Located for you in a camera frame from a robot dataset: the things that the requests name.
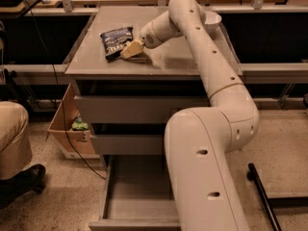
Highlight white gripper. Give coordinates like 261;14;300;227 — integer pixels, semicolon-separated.
120;23;163;64

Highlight blue chip bag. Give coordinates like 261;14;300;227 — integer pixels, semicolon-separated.
100;26;134;61

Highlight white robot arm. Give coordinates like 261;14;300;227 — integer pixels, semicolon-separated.
120;0;259;231

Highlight grey drawer cabinet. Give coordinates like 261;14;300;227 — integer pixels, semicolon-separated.
64;6;244;175

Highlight top grey drawer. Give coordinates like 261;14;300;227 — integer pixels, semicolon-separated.
75;81;209;124

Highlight grey drawer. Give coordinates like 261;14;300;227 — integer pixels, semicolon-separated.
89;155;181;231
90;123;166;155
75;81;209;124

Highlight middle grey drawer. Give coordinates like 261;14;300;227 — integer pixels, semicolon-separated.
90;123;166;155

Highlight bottom grey drawer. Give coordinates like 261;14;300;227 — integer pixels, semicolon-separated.
89;155;181;231

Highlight white bowl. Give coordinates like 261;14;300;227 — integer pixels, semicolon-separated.
204;12;221;33

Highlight green toy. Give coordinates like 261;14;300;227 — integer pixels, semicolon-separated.
71;117;89;131

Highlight cardboard box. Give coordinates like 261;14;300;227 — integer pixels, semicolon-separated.
48;85;97;159

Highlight person leg beige trousers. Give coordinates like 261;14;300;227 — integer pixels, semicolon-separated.
0;101;32;180

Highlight black shoe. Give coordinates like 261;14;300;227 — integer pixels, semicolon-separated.
0;164;46;209

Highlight black metal stand leg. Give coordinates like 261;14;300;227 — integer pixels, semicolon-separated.
246;163;282;231

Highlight black cable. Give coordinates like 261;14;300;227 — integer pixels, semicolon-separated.
13;0;107;180

